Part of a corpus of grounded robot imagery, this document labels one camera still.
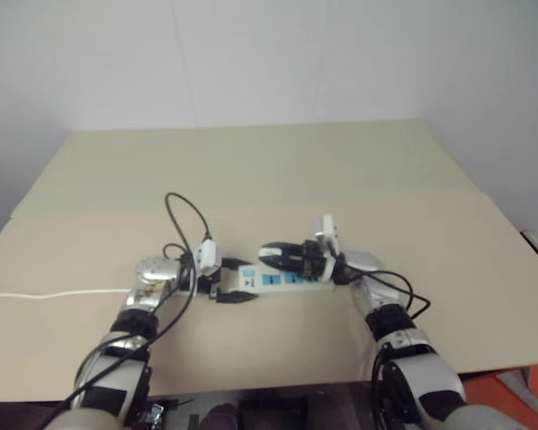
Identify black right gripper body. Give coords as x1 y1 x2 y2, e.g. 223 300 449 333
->
295 240 331 281

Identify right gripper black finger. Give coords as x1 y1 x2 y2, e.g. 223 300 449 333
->
259 241 304 257
262 255 304 272

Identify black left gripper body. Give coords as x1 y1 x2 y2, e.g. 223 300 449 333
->
195 260 229 301

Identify white power strip blue sockets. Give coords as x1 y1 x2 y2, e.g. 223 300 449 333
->
236 262 335 297

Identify dark rounded shape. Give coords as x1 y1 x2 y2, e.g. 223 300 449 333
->
201 402 241 430

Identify orange box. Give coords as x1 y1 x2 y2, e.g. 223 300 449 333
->
459 362 538 430

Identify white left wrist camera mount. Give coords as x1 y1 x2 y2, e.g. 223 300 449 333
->
193 239 224 274

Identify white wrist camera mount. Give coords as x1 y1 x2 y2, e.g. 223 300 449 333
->
193 239 224 274
312 214 342 281

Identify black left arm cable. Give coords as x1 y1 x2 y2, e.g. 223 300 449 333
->
60 192 214 404

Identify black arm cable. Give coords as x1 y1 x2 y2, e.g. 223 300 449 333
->
60 192 214 404
335 263 432 322

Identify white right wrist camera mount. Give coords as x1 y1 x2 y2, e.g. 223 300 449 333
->
312 214 342 281

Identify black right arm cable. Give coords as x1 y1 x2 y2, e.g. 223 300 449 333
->
335 263 432 322

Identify white power strip cord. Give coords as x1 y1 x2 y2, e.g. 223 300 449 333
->
0 286 134 300

